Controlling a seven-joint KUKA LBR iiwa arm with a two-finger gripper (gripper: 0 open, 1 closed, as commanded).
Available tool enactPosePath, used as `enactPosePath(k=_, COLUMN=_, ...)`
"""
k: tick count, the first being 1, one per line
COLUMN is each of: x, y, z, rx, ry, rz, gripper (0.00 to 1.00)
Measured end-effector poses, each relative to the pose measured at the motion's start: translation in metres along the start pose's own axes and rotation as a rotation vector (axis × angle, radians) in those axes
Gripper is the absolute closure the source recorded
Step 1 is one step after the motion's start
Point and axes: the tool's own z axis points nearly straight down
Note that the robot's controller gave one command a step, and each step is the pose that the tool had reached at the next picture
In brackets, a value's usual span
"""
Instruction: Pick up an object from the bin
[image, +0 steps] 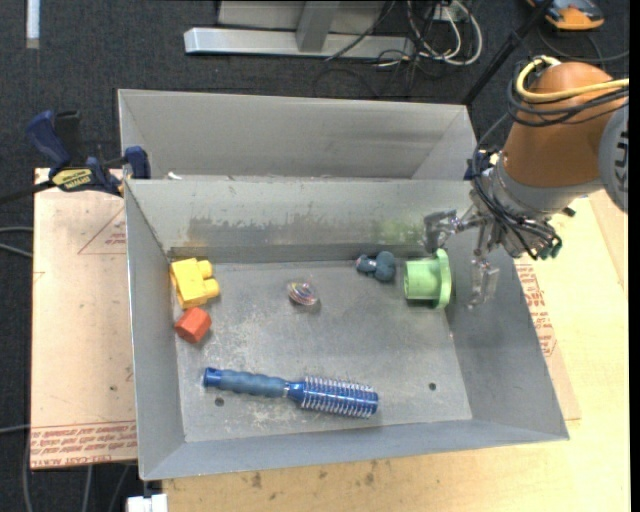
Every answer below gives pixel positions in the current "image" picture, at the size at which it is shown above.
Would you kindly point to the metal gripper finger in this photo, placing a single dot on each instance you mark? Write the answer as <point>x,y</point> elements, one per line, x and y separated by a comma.
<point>483,282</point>
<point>437,227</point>

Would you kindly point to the light green plastic spool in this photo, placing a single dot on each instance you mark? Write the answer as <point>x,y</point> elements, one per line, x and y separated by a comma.
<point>425,280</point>

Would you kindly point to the dark teal toy figure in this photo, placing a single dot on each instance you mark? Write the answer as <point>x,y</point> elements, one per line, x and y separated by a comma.
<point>382,266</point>

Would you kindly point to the grey metal bin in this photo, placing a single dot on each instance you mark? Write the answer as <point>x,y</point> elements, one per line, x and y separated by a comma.
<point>340,350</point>

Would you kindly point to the blue hairbrush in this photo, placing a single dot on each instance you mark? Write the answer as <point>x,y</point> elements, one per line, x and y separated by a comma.
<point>320,395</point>

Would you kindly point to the yellow toy building block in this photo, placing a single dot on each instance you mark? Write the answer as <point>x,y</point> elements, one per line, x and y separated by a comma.
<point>192,282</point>

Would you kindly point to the red-orange toy block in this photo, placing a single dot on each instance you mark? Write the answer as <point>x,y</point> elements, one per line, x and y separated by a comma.
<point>192,325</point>

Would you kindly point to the brown cardboard board, red print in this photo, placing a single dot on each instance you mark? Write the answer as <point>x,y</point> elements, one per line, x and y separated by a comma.
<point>80,300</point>

